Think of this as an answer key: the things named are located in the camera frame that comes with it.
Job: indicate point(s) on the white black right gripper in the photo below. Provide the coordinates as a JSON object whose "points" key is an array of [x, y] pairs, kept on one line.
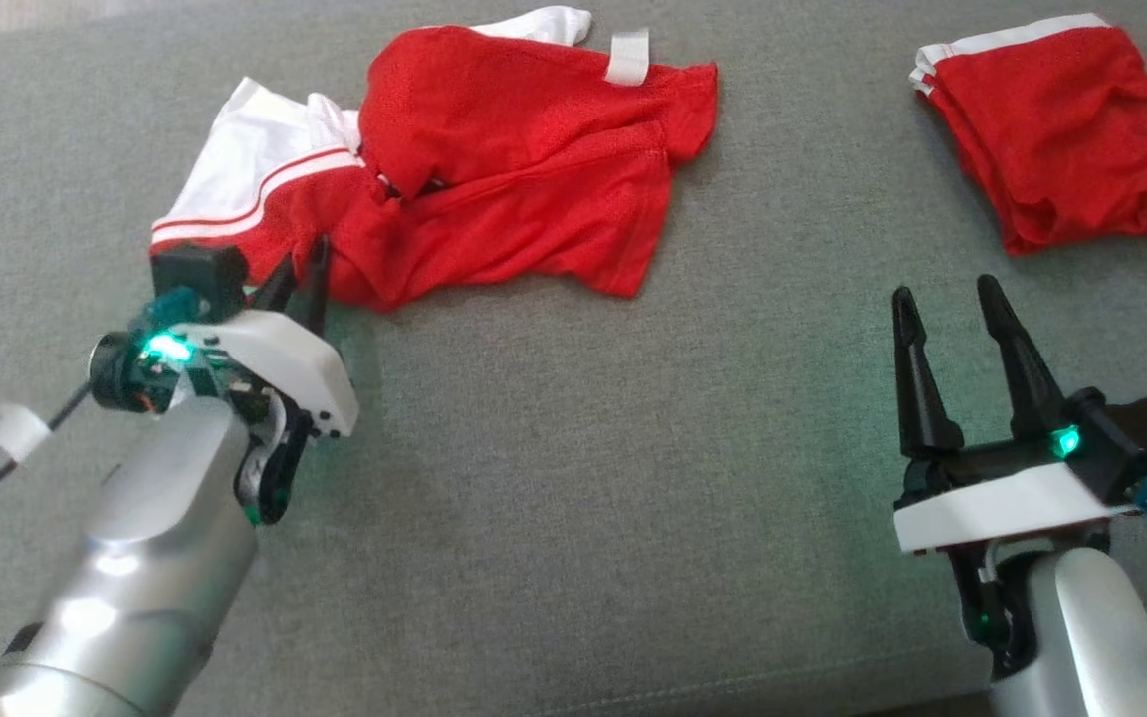
{"points": [[1002, 508]]}

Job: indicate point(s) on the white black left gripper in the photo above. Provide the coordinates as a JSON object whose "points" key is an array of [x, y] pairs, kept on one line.
{"points": [[275, 358]]}

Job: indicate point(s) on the red white sports jersey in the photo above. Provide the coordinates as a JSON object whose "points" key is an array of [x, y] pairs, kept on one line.
{"points": [[494, 169]]}

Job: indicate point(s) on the red shorts white stripe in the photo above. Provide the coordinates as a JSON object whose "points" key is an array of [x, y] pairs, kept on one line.
{"points": [[1061, 129]]}

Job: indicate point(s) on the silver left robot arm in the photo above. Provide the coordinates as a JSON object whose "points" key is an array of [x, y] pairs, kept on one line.
{"points": [[135, 568]]}

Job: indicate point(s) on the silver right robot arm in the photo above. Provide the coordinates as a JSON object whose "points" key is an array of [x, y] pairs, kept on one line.
{"points": [[1091, 647]]}

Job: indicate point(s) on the grey fabric sofa seat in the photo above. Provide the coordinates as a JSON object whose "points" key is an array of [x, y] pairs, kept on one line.
{"points": [[583, 478]]}

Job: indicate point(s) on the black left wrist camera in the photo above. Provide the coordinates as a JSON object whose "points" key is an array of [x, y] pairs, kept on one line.
{"points": [[197, 279]]}

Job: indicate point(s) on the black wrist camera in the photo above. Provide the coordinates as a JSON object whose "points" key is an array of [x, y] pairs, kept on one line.
{"points": [[197, 279], [1131, 443]]}

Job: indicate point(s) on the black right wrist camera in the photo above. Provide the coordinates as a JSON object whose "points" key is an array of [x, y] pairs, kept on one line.
{"points": [[1131, 443]]}

